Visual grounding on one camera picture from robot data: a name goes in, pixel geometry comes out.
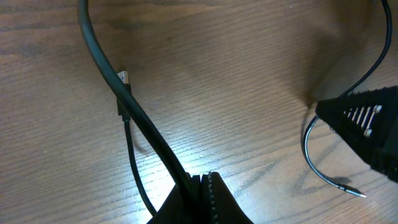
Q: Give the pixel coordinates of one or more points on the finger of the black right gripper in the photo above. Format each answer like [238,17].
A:
[367,122]

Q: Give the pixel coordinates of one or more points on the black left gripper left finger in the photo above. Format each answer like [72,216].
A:
[175,210]

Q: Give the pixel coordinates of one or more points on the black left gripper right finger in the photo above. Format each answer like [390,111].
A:
[221,206]

